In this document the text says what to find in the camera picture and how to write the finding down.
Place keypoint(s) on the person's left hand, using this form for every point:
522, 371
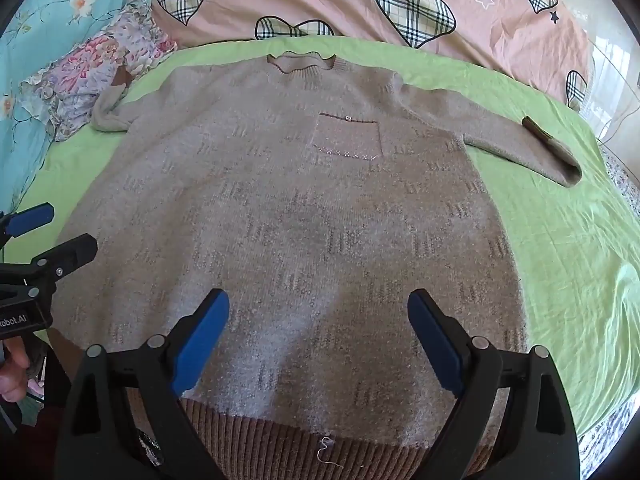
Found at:
12, 365

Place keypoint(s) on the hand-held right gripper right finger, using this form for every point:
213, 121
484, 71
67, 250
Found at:
440, 347

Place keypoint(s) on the floral ruffled cloth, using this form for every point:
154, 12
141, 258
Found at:
90, 70

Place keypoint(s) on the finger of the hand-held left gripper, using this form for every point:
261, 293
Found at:
70, 252
32, 219

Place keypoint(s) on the green bed sheet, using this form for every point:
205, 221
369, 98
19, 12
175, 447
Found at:
550, 260

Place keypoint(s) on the beige knit sweater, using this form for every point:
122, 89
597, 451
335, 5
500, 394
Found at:
300, 210

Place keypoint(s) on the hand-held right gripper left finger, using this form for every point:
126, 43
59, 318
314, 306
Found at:
200, 342

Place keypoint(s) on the turquoise floral quilt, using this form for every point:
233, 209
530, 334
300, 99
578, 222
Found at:
50, 10

